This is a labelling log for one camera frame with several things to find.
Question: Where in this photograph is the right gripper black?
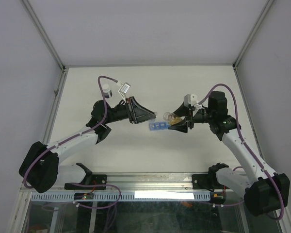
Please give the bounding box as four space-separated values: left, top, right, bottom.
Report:
168 102 214 133

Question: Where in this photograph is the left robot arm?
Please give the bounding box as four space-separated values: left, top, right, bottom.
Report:
19 97 156 193

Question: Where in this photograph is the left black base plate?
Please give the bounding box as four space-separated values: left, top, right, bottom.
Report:
64 174 107 191

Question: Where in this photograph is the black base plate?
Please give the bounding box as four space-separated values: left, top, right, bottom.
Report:
64 174 107 191
192 174 212 191

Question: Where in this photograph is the slotted grey cable duct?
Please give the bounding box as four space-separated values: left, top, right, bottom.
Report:
31 191 210 202

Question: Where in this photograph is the white cap pill bottle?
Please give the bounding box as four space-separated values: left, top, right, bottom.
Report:
102 83 113 99

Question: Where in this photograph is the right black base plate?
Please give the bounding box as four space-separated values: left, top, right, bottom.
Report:
192 174 212 191

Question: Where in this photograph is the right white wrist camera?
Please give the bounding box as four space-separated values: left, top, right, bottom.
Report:
183 94 202 110

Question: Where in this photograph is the blue weekly pill organizer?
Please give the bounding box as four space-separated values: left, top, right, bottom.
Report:
149 121 170 131

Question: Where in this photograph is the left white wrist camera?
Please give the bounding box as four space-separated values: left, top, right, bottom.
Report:
116 81 131 100

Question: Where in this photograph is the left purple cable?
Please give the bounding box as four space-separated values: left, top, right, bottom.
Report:
23 76 123 209

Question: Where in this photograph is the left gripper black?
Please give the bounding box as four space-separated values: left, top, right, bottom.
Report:
104 97 156 124

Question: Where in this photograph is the aluminium mounting rail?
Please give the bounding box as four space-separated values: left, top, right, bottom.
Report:
21 171 281 192

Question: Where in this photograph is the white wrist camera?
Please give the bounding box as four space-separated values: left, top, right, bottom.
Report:
116 81 131 100
183 94 202 110

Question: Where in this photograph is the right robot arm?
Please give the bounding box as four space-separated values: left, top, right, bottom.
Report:
163 91 290 220

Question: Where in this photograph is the amber pill bottle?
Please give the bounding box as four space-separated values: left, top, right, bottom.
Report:
163 112 183 126

